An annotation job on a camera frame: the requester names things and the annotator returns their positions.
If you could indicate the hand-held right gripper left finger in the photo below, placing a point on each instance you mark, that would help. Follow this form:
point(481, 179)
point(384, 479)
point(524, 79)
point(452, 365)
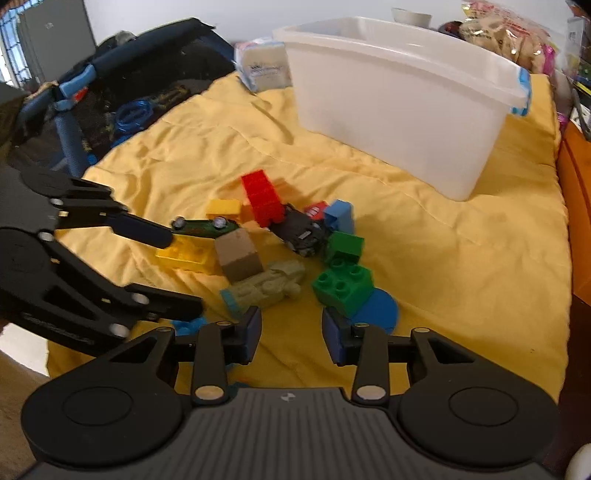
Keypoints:
point(249, 339)

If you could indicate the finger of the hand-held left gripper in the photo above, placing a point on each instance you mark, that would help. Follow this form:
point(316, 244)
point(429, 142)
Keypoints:
point(143, 230)
point(175, 307)

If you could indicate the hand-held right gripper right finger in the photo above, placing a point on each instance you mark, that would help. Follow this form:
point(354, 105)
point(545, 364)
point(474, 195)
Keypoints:
point(333, 339)

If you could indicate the green toy car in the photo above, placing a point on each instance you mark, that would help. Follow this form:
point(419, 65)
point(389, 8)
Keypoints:
point(203, 227)

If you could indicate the red long toy block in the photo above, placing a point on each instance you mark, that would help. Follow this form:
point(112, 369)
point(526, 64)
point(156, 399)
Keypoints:
point(263, 196)

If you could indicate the white plastic storage bin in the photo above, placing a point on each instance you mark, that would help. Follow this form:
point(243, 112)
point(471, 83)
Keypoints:
point(392, 115)

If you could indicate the green toy block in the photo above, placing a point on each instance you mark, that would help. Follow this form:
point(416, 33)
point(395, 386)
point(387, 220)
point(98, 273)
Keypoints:
point(344, 290)
point(344, 247)

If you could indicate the blue plastic disc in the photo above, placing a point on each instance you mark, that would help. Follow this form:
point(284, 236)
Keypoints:
point(381, 311)

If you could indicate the beige toy vehicle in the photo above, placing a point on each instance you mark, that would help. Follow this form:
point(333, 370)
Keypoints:
point(268, 286)

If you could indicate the brown cube block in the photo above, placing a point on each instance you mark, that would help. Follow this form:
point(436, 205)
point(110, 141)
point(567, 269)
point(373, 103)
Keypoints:
point(238, 256)

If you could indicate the small yellow toy block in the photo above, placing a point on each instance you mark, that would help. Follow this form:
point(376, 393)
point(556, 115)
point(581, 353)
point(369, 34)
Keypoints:
point(224, 210)

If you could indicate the black toy car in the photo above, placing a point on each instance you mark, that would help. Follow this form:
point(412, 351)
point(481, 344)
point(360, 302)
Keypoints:
point(300, 230)

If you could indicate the small blue toy block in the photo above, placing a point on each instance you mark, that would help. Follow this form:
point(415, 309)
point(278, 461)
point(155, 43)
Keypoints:
point(339, 217)

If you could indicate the small red block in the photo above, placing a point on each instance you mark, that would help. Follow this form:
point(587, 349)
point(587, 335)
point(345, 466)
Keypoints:
point(316, 210)

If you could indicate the yellow blanket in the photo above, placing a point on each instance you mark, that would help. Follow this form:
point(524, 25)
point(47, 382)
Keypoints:
point(461, 277)

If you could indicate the grey cabinet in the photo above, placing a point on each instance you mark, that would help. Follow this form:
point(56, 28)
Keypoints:
point(55, 37)

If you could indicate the blue mesh playpen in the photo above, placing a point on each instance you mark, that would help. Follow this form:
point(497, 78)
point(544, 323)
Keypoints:
point(184, 60)

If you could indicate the wet wipes pack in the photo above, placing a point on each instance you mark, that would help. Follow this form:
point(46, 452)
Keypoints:
point(263, 64)

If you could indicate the clear snack bag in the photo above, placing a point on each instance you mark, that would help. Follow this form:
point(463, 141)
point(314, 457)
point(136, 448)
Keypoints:
point(503, 32)

